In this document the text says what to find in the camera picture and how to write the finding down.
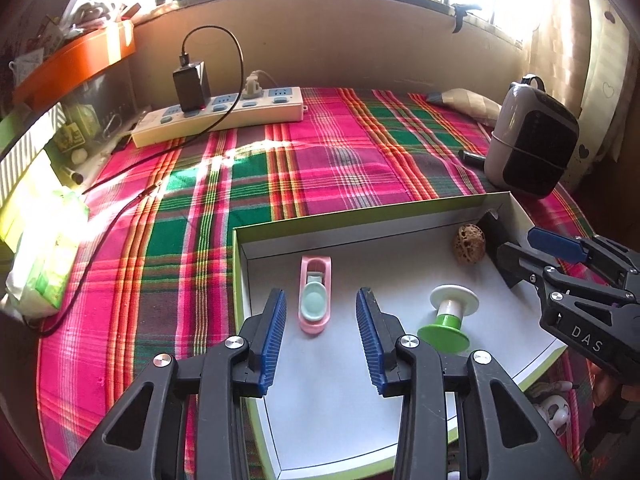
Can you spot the white round massager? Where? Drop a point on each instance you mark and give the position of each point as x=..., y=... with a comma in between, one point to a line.
x=552, y=407

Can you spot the cream power strip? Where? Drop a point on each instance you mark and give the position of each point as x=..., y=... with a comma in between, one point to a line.
x=260, y=110

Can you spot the beige folded umbrella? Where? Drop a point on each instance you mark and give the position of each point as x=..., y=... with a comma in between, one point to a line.
x=470, y=102

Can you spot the green and white spool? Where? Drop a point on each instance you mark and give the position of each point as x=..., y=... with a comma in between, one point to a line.
x=445, y=332

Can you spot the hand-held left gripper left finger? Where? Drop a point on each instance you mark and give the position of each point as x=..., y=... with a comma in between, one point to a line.
x=272, y=345

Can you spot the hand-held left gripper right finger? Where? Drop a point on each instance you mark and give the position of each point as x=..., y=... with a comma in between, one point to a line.
x=371, y=345

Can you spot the white plug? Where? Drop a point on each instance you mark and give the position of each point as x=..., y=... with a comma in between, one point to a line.
x=252, y=89

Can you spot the pile of cards and packets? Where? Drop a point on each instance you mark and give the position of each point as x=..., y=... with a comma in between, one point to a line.
x=90, y=10

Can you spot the large brown carved walnut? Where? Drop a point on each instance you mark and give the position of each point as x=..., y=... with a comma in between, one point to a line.
x=469, y=243

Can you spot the pink toy with teal seat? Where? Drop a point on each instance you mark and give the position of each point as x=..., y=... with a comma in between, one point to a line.
x=316, y=305

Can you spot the orange tray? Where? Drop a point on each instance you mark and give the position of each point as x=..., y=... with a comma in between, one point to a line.
x=75, y=60

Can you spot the grey desktop heater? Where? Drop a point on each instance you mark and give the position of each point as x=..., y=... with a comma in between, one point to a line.
x=530, y=150

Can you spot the green tissue pack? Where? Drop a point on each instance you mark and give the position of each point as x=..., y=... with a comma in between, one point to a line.
x=45, y=260

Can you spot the black charger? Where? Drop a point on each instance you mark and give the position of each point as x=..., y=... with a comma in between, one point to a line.
x=190, y=87

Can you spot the green and white cardboard box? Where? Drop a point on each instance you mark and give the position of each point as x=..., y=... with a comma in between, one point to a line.
x=325, y=425

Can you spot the plaid blanket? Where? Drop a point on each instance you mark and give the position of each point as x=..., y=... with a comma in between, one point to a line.
x=325, y=175

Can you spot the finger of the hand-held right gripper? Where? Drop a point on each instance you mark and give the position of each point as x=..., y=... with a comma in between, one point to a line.
x=555, y=244
x=520, y=262

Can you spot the green striped box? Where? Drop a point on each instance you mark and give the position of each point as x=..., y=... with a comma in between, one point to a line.
x=25, y=155

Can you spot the small green printed box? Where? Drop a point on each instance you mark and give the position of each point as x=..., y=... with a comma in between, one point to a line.
x=75, y=127

